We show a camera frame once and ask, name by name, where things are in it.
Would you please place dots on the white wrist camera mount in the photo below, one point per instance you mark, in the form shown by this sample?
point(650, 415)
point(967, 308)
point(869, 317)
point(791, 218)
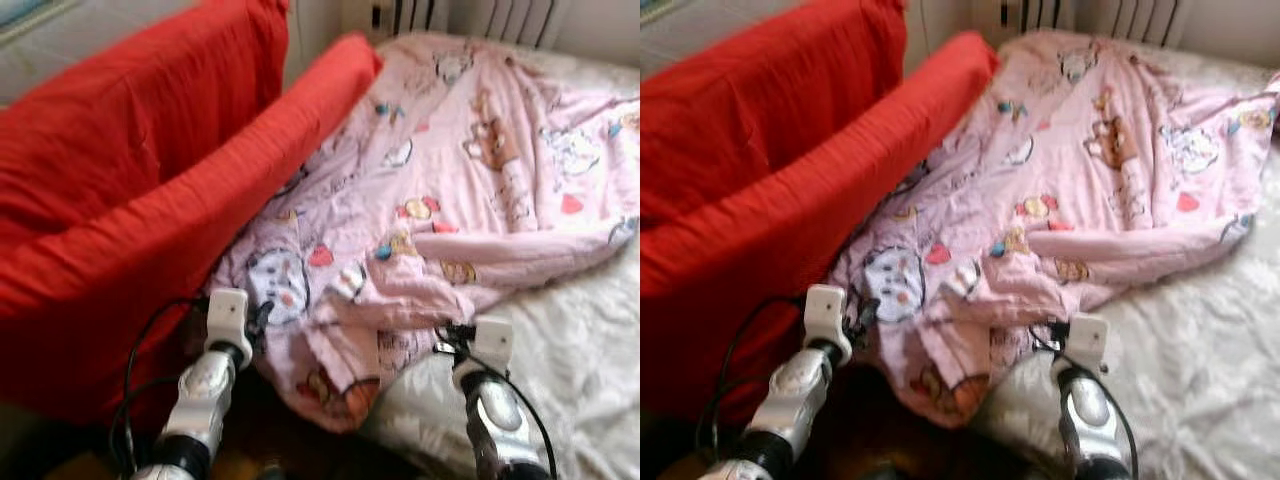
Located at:
point(1088, 338)
point(228, 315)
point(828, 312)
point(493, 340)

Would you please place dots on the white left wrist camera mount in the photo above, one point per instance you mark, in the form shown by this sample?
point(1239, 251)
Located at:
point(828, 312)
point(228, 315)

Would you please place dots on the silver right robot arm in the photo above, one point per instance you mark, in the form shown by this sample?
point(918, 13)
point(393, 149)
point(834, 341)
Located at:
point(1090, 420)
point(495, 420)

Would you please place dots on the long red cushion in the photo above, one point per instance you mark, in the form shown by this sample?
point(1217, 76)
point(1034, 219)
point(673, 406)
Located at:
point(760, 270)
point(130, 270)

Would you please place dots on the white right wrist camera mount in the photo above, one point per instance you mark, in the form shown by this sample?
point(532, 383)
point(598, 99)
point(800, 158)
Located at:
point(493, 340)
point(1088, 338)

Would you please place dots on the large red cushion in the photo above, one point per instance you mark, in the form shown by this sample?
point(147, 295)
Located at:
point(130, 120)
point(760, 110)

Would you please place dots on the pink cartoon print duvet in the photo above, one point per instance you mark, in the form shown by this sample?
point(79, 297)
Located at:
point(1090, 170)
point(470, 170)

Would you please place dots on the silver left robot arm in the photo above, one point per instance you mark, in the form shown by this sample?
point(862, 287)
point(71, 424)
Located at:
point(795, 400)
point(205, 400)

